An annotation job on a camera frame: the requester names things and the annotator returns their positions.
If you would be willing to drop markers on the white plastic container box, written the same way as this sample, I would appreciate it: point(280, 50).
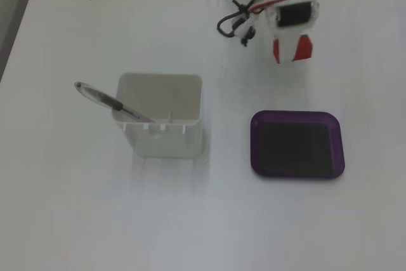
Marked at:
point(158, 103)

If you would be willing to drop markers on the red rectangular cube block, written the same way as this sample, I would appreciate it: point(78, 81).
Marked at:
point(303, 47)

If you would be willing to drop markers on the small black white connector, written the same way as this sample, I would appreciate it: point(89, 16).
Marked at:
point(245, 30)

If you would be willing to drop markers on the purple metal tray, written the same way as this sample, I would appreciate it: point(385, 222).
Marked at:
point(296, 145)

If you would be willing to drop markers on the black clear ballpoint pen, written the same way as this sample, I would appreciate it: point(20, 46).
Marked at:
point(104, 98)

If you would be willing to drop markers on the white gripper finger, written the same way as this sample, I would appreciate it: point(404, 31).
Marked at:
point(287, 45)
point(305, 34)

